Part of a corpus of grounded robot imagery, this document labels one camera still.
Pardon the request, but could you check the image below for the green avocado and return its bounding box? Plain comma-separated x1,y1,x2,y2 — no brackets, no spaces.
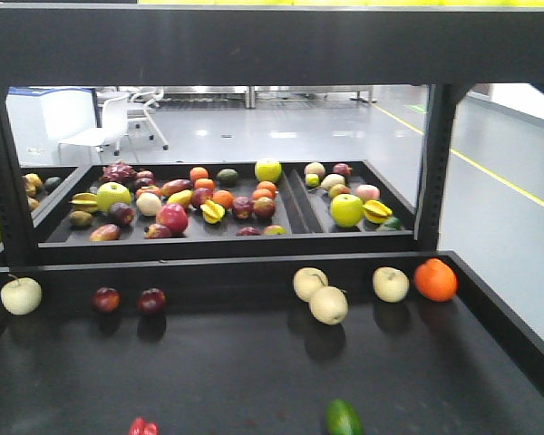
325,399,364,435

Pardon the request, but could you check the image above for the red tomato cluster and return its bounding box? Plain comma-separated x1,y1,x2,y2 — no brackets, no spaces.
128,417,159,435

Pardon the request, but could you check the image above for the black fruit display table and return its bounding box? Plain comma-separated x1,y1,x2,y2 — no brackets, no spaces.
0,252,544,434

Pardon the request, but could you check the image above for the black rear fruit tray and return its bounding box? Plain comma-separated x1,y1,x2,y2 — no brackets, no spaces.
34,161,417,264

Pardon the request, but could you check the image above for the orange fruit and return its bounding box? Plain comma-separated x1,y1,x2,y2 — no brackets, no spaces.
413,258,458,302

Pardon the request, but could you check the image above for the pale pear rear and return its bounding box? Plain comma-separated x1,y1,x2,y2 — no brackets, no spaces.
293,267,328,302

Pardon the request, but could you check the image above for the large green apple right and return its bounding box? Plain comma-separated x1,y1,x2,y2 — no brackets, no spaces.
330,194,364,228

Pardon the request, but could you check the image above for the large green apple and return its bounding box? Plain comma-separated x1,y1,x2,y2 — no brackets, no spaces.
96,182,131,213
330,194,364,228

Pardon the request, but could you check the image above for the big red apple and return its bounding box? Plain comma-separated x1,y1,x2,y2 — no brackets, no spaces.
155,203,189,235

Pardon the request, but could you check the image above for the pale pear front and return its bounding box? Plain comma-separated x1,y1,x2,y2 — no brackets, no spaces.
308,286,348,325

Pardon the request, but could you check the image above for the dark red plum right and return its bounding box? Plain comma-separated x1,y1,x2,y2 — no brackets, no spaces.
137,287,167,316

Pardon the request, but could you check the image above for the dark red plum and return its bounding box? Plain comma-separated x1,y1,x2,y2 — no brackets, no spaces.
92,287,121,314
137,287,167,316

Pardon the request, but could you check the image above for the large green apple left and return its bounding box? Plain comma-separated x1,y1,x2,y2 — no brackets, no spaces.
96,182,131,213

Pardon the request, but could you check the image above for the white plastic chair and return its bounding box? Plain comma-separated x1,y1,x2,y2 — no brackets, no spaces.
57,92,129,161

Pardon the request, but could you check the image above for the dark red plum left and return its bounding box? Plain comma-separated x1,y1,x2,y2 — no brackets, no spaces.
92,287,121,314

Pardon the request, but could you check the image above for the pale apple left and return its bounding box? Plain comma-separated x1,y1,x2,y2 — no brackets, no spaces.
0,274,43,315

